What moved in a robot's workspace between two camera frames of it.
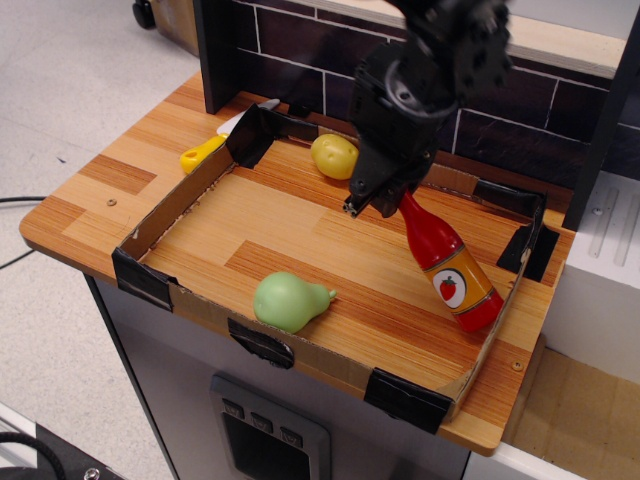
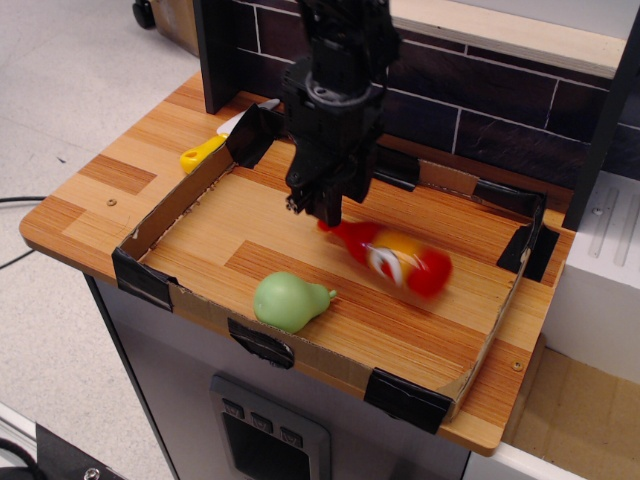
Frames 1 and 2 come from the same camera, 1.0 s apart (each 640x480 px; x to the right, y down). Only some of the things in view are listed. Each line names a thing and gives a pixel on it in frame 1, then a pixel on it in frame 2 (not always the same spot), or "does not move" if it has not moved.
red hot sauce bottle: x=454 y=270 -> x=397 y=259
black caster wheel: x=144 y=14 does not move
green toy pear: x=289 y=303 does not move
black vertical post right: x=597 y=156 does not move
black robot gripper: x=399 y=103 -> x=327 y=135
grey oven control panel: x=257 y=438 does not move
